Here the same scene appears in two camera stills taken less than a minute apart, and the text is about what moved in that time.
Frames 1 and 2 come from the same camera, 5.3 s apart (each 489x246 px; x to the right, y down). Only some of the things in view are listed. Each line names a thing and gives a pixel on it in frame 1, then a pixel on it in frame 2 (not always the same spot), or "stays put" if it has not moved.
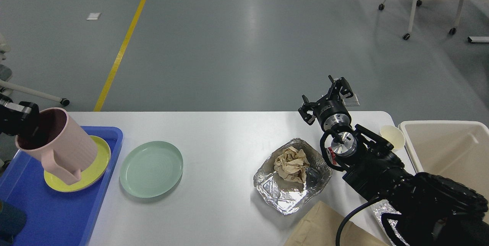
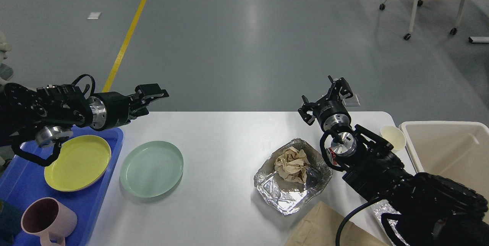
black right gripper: [331, 110] stays put
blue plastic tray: [54, 217] stays put
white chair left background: [7, 88] stays put
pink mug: [65, 149] → [47, 218]
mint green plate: [151, 169] stays put
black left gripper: [22, 118] → [108, 109]
